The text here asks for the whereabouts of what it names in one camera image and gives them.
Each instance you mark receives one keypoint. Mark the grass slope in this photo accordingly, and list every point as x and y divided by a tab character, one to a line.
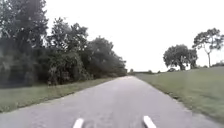
196	88

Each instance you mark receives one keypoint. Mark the tall thin tree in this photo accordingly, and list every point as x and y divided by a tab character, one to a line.
209	40

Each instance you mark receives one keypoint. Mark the grey asphalt path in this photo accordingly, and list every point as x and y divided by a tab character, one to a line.
120	103

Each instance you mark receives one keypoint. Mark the grass verge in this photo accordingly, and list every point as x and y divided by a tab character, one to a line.
33	95

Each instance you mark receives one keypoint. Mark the robot's own part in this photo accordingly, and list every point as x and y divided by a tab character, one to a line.
78	123
149	122

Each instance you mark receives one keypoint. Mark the row of dark trees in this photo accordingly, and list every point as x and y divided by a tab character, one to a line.
50	53

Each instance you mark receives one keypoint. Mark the round dark tree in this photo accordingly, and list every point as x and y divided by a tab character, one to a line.
180	56

